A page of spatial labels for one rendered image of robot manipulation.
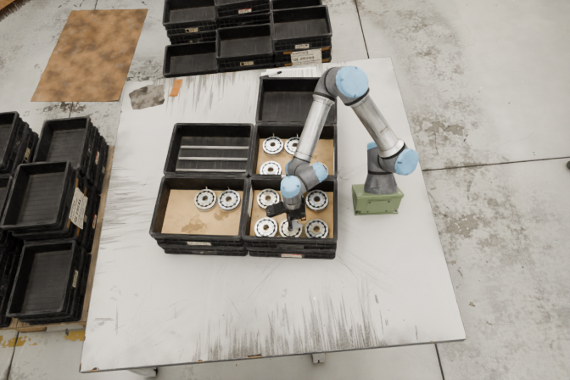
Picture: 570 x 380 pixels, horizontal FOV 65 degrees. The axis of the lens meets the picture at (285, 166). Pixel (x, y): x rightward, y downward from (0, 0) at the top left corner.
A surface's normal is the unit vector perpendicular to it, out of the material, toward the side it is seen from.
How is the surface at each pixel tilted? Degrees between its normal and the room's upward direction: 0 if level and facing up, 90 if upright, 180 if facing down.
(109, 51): 0
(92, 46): 0
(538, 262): 0
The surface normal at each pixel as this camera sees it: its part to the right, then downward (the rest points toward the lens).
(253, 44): -0.07, -0.52
